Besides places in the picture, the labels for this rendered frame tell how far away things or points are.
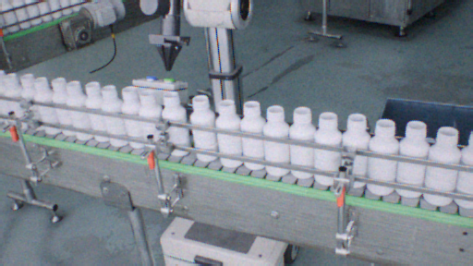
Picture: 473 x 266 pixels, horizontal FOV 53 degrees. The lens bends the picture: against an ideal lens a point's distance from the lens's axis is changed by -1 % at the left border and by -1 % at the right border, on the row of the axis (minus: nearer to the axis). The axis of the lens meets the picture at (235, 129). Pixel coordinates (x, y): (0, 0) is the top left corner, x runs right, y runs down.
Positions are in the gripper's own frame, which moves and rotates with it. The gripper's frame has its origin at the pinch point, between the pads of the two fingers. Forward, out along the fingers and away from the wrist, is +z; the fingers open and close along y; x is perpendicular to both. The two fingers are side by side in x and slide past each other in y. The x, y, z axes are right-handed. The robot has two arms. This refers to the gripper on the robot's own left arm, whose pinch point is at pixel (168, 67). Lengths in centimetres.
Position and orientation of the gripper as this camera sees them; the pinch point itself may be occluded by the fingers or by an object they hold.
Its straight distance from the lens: 138.2
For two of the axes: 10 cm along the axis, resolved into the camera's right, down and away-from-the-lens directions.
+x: 4.1, -1.7, 9.0
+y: 9.1, 1.4, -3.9
